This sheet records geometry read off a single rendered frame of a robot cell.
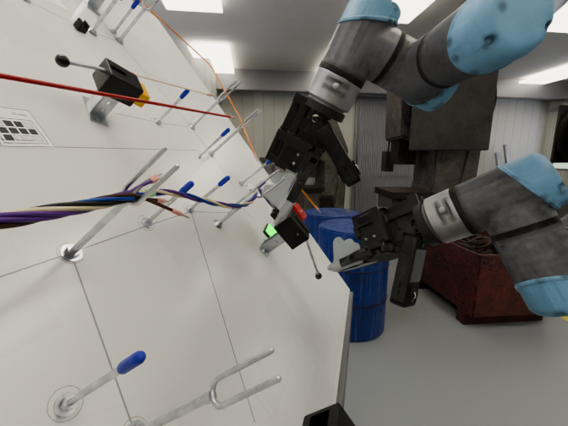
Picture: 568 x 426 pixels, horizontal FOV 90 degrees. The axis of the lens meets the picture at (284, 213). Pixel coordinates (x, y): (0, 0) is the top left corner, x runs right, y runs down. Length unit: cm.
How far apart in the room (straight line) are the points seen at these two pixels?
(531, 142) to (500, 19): 896
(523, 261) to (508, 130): 843
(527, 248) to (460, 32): 26
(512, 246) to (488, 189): 8
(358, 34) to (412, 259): 33
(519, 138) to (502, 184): 862
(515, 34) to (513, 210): 20
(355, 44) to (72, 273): 42
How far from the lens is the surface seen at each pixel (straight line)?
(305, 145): 46
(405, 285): 49
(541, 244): 45
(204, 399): 23
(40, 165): 37
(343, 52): 46
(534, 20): 39
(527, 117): 921
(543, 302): 47
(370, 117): 692
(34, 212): 21
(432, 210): 47
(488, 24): 36
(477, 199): 45
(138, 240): 37
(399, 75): 48
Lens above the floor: 125
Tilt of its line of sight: 10 degrees down
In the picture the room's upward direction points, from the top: straight up
